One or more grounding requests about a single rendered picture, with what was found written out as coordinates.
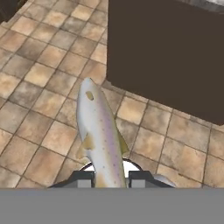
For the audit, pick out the silver speckled fish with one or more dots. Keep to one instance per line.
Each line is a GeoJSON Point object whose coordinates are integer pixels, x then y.
{"type": "Point", "coordinates": [98, 131]}

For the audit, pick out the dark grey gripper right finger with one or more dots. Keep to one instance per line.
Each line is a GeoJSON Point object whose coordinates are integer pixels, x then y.
{"type": "Point", "coordinates": [139, 178]}

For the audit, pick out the dark brown kitchen cabinet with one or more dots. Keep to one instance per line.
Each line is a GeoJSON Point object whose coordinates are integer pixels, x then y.
{"type": "Point", "coordinates": [166, 55]}

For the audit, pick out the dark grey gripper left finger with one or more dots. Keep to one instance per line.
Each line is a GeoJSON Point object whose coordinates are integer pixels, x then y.
{"type": "Point", "coordinates": [83, 178]}

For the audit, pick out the dark cabinet corner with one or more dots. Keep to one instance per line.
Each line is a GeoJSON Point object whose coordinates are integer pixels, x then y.
{"type": "Point", "coordinates": [8, 8]}

